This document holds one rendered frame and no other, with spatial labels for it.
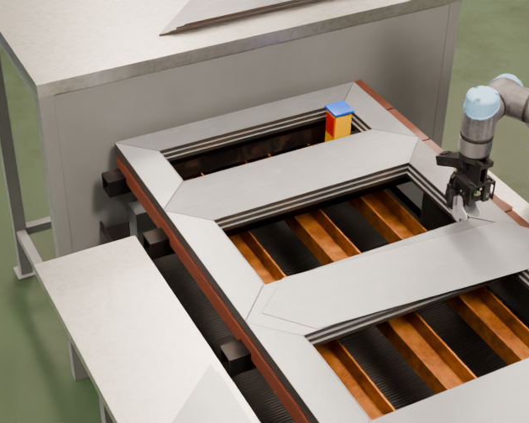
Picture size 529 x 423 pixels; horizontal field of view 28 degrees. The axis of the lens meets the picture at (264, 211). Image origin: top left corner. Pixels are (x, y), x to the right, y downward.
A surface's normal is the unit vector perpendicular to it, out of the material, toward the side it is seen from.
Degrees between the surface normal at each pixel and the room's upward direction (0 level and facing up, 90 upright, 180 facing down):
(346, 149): 0
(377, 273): 0
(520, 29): 0
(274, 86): 90
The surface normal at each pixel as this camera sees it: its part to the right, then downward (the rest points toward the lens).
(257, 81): 0.46, 0.54
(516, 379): 0.01, -0.80
